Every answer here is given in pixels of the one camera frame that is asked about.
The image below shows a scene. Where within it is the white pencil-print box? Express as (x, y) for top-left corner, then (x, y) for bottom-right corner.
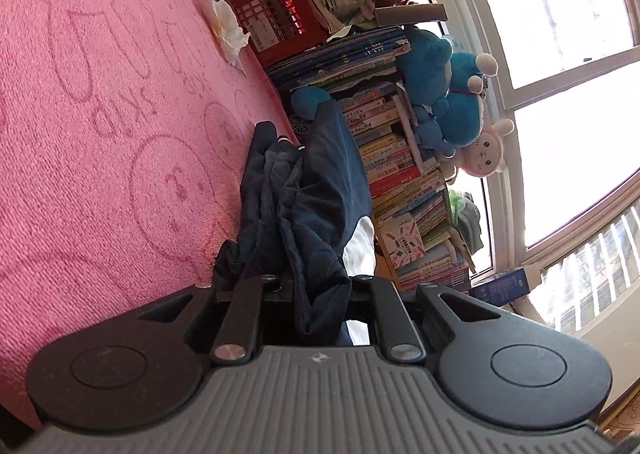
(377, 214), (426, 269)

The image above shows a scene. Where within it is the large blue plush bear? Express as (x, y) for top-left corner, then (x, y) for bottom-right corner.
(397, 26), (453, 107)

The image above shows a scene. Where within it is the blue carton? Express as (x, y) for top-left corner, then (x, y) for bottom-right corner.
(470, 268), (531, 307)

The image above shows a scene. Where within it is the small blue plush toy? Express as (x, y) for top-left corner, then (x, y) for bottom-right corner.
(412, 111), (458, 159)

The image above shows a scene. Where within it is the blue plush cat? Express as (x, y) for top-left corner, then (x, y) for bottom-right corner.
(432, 51), (498, 145)

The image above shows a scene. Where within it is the pink printed blanket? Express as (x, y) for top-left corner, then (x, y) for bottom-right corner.
(0, 0), (306, 430)

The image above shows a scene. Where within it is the crumpled white tissue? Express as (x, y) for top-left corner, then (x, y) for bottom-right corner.
(202, 0), (252, 68)

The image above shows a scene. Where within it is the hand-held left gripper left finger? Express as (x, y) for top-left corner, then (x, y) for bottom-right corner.
(137, 274), (281, 365)

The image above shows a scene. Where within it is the navy and white jacket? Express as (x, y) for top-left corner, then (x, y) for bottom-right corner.
(212, 101), (377, 347)

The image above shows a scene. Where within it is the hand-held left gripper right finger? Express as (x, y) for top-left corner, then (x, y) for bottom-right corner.
(350, 274), (501, 365)

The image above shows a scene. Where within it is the row of books on organiser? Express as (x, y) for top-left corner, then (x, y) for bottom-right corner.
(372, 169), (451, 255)

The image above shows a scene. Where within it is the row of colourful children's books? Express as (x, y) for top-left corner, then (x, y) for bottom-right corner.
(335, 81), (441, 195)

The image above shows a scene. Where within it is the brown cardboard tube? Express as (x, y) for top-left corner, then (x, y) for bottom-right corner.
(375, 4), (447, 27)

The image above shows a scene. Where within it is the row of thin blue books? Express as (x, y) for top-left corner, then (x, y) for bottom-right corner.
(265, 26), (413, 89)

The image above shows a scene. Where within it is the row of pink-spined books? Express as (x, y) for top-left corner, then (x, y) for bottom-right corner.
(395, 239), (473, 295)

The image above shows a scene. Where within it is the teal folded cloth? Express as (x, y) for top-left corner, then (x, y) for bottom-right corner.
(452, 191), (483, 255)

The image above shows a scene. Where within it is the pink rabbit plush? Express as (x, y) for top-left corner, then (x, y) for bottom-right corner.
(440, 119), (516, 179)

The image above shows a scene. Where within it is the wooden desk organiser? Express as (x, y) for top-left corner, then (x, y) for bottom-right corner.
(372, 234), (401, 292)

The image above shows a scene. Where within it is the blue plush ball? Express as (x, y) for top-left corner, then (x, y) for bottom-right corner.
(290, 86), (333, 119)

